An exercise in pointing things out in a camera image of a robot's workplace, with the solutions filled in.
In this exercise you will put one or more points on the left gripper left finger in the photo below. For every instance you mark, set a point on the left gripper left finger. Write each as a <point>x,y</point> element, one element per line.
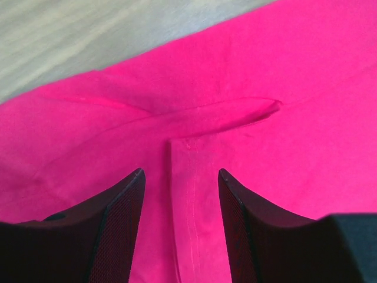
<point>93,241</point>

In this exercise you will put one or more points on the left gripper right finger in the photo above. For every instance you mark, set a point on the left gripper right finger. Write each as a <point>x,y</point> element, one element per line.
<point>266,243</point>

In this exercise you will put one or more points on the pink t shirt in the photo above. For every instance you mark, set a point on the pink t shirt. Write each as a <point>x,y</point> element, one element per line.
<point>283,97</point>

